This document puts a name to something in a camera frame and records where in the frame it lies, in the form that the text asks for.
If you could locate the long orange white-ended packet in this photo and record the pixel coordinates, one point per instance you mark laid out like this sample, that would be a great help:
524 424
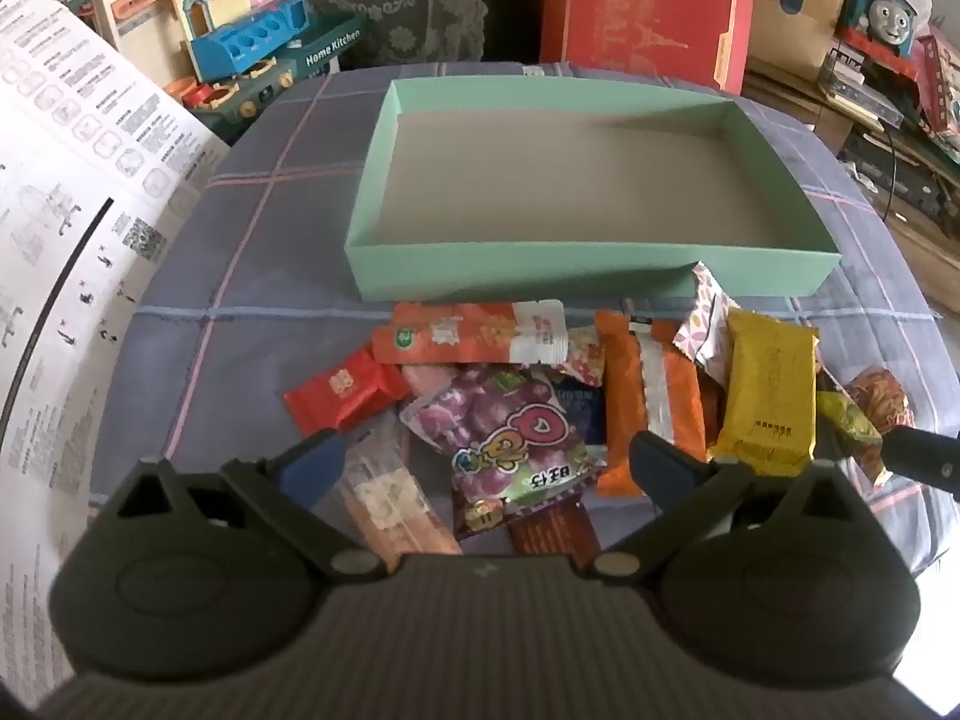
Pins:
450 334

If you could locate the pink snack packet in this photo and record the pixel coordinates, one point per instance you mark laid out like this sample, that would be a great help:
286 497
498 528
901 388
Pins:
427 380

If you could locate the clear plastic case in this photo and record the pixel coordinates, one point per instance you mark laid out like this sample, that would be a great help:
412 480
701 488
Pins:
859 86

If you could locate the orange patterned crinkly snack bag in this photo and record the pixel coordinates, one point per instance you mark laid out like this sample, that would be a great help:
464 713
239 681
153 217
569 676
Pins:
881 394

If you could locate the white floral snack packet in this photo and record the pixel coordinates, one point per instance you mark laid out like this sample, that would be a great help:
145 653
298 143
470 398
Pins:
701 322

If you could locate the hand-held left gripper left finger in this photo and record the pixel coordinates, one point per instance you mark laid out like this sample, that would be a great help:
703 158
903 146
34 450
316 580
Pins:
319 459

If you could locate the yellow snack packet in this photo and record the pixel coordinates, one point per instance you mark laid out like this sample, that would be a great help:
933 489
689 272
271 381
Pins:
765 390

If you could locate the blue plaid blanket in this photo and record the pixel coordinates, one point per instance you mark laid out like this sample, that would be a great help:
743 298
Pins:
285 240

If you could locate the cardboard box with bear print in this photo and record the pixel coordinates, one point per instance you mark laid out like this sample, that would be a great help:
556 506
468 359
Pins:
802 7

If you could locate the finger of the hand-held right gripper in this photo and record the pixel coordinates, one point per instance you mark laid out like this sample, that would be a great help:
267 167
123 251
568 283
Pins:
924 459

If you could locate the blue toy train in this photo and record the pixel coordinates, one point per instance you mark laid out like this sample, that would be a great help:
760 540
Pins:
881 11

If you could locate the clear peach snack packet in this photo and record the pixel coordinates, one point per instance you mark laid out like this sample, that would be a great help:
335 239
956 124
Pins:
390 502

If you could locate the yellow green snack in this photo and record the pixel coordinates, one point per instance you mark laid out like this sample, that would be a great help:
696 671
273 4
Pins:
847 421

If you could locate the purple grape candy bag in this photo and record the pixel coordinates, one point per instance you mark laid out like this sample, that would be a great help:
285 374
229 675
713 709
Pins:
495 427

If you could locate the white printed instruction sheet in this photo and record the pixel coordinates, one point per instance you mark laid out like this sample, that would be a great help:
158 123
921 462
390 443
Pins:
67 202

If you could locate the small pink patterned packet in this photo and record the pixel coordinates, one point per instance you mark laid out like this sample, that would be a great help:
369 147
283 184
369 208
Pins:
585 354

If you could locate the mint green cardboard box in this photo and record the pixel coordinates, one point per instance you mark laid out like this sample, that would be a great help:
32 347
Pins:
525 270

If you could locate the red snack packet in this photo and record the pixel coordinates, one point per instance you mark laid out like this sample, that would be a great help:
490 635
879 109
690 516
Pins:
337 391

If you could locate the red gift box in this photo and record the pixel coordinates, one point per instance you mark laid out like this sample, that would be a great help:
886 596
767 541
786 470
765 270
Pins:
637 7

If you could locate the dark blue snack packet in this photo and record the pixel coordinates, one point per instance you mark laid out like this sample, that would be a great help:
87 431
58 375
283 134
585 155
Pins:
589 409

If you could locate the colourful toy kitchen set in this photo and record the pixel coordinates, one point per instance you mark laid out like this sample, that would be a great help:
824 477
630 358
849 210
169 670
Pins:
225 22

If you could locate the orange silver-striped snack packet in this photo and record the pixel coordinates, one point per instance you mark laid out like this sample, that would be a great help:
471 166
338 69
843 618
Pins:
622 390

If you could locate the teal toy box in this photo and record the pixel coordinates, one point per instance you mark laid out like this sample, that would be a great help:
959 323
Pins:
330 45

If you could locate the grey lace cloth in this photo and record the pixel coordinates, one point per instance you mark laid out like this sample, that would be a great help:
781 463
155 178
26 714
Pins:
397 0

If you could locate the dark brown snack packet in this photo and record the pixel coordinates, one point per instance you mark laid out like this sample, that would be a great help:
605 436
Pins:
555 534

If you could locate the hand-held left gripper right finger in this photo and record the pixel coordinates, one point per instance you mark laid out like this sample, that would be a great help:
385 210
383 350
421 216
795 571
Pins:
658 459

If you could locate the red toy carriage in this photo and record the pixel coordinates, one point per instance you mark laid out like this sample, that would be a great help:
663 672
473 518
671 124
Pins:
941 90

